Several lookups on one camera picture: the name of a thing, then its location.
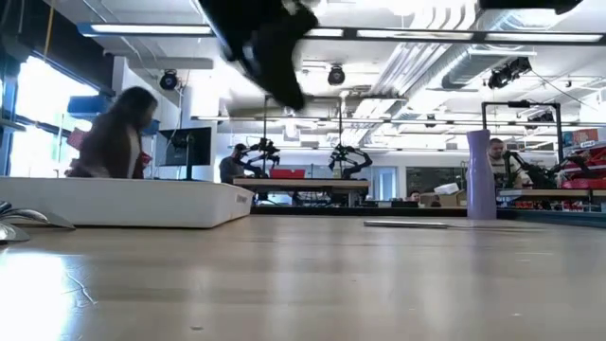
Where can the red tray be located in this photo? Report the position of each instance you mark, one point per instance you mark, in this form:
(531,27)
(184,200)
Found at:
(577,184)

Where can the white plastic cutlery tray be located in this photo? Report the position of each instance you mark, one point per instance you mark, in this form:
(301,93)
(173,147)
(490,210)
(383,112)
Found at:
(142,203)

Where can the person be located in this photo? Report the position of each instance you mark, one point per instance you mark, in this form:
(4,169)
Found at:
(497,154)
(109,142)
(415,195)
(232,168)

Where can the white box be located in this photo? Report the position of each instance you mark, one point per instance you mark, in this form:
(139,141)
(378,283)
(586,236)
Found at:
(447,188)

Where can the black ceiling camera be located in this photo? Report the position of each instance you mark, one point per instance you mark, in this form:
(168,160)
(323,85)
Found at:
(336,76)
(169,80)

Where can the black computer monitor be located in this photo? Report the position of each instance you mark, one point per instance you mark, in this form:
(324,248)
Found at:
(189,147)

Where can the blue storage bin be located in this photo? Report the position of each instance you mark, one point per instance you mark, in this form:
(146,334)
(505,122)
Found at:
(154,128)
(85,105)

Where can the cardboard box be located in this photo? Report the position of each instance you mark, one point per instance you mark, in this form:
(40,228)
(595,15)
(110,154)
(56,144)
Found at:
(452,199)

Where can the wooden background table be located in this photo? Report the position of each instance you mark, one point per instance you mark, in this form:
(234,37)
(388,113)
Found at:
(544,192)

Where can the silver ventilation duct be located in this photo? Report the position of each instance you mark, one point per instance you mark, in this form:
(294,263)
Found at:
(473,66)

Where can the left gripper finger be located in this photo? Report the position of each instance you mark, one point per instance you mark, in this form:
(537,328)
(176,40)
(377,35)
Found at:
(284,76)
(250,59)

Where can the black background robot arm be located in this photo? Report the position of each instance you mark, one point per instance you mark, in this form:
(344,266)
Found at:
(342,154)
(540,173)
(266,148)

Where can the silver spoon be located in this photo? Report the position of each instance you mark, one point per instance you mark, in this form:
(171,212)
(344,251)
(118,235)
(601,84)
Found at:
(10,233)
(5,206)
(28,217)

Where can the lilac vase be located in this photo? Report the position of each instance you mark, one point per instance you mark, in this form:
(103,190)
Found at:
(480,180)

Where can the red storage bin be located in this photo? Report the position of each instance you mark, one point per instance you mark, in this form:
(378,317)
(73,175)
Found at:
(76,137)

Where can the red machine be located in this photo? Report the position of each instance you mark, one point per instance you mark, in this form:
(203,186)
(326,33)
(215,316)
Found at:
(592,161)

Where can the colourful printed box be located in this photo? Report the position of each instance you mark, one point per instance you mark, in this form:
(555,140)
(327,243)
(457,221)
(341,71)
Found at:
(584,136)

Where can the long ceiling light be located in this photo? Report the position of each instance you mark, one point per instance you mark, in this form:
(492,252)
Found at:
(544,37)
(151,30)
(326,32)

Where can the black ceiling spotlight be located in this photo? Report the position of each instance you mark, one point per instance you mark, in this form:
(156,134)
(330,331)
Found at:
(509,72)

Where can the small red bin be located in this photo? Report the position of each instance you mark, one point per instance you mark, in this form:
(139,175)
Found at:
(286,174)

